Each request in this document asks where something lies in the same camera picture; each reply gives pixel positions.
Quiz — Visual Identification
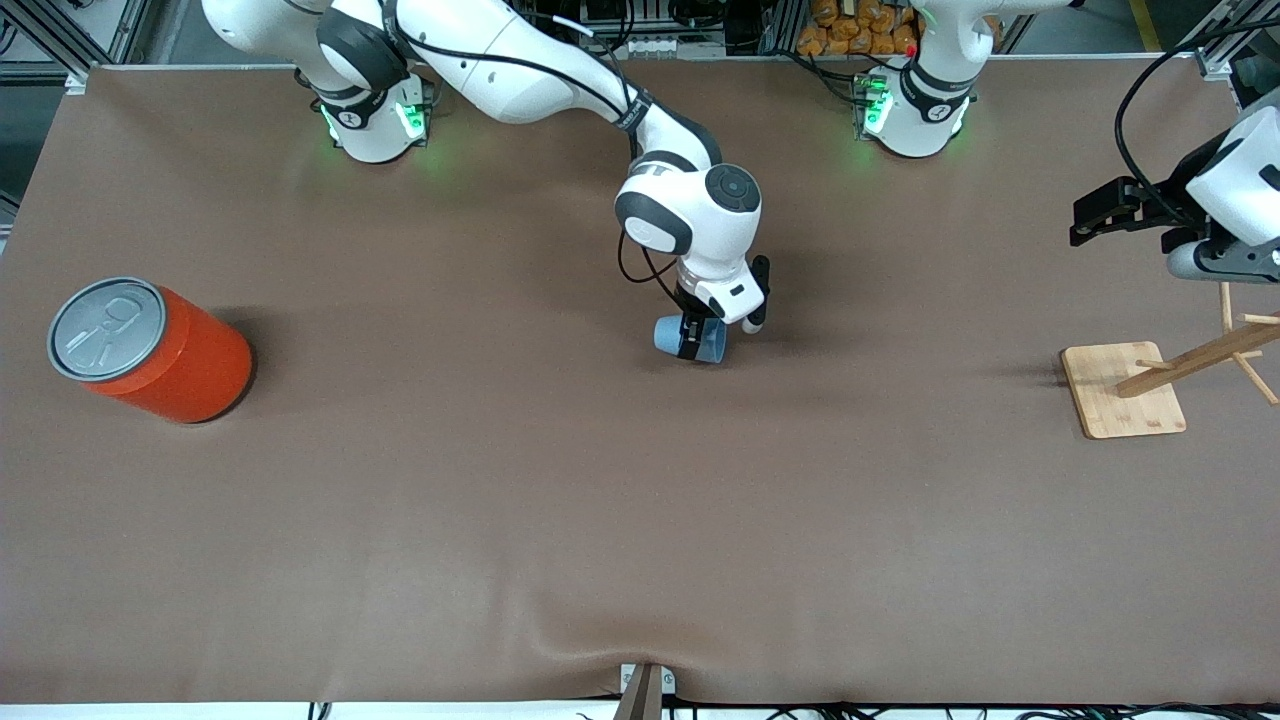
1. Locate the light blue plastic cup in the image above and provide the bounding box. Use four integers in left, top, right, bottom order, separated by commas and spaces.
654, 315, 728, 365

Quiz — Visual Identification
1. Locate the wooden cup rack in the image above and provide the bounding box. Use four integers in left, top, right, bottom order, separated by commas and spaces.
1060, 282, 1280, 440

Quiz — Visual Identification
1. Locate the brown table cloth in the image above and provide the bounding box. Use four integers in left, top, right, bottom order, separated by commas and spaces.
0, 58, 1280, 706

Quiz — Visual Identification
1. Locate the orange packaged goods pile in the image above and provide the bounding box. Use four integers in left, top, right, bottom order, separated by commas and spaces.
797, 0, 921, 56

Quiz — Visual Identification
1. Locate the aluminium frame profile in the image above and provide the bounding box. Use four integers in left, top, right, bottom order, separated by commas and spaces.
0, 0, 136, 96
1190, 0, 1280, 81

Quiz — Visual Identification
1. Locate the aluminium post with bracket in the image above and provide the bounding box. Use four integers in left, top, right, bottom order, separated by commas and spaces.
613, 663, 677, 720

